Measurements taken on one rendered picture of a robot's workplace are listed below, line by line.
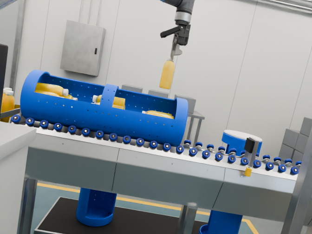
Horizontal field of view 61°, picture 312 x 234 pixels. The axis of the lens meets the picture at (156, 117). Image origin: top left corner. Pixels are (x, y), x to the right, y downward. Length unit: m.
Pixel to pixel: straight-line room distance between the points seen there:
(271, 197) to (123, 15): 3.92
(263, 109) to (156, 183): 3.91
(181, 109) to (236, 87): 3.61
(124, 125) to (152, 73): 3.38
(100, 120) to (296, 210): 1.07
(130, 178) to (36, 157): 0.52
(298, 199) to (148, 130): 0.81
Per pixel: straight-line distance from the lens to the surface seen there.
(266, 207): 1.77
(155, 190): 1.58
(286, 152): 4.87
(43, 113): 1.52
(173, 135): 1.44
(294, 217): 1.53
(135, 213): 2.45
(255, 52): 5.13
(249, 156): 1.69
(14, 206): 0.94
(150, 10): 4.88
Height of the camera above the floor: 1.32
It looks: 8 degrees down
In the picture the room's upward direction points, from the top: 11 degrees clockwise
